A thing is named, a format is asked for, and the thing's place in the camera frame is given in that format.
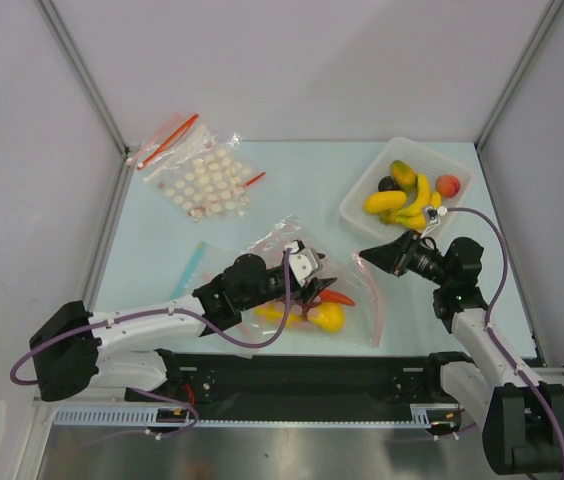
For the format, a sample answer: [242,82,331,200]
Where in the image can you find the red chili pepper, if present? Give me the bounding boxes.
[320,289,356,307]

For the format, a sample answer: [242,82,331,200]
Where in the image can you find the yellow pepper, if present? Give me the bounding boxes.
[255,303,293,328]

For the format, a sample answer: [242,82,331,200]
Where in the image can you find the yellow pear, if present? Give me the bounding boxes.
[307,302,346,333]

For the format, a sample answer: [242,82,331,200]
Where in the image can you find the clear bag pink dots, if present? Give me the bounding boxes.
[194,215,326,359]
[246,228,384,355]

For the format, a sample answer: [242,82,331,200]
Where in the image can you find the red grape bunch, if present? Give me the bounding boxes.
[289,302,320,319]

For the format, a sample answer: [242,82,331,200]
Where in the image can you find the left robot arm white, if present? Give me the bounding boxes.
[28,246,336,402]

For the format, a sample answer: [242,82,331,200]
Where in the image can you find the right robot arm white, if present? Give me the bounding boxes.
[359,231,564,478]

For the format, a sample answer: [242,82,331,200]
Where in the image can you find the clear bag blue zipper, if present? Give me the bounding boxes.
[171,242,208,300]

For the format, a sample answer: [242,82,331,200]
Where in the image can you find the clear bag cream dots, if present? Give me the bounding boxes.
[142,128,266,222]

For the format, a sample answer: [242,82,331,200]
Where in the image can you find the clear bag red zipper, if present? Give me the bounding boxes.
[125,113,199,171]

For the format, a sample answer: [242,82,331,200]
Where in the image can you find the yellow banana bunch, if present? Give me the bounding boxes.
[379,174,442,231]

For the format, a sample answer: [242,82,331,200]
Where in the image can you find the dark purple fruit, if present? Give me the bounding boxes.
[377,176,400,192]

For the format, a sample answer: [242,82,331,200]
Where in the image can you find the green yellow mango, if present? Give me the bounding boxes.
[390,160,417,192]

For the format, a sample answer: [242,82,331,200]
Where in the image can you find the red orange peach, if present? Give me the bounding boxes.
[435,175,462,199]

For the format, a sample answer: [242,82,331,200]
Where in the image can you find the white plastic fruit basket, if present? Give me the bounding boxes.
[339,137,473,244]

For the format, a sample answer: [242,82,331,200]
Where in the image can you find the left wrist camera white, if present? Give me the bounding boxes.
[284,240,323,287]

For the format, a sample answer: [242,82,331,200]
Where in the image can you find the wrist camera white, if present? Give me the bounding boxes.
[421,205,448,236]
[284,240,323,287]

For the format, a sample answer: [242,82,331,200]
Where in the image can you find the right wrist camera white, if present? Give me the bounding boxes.
[421,205,448,236]

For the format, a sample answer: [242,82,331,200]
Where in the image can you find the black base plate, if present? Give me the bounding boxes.
[154,352,466,415]

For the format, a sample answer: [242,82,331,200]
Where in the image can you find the grey cable duct rail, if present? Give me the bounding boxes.
[53,405,462,430]

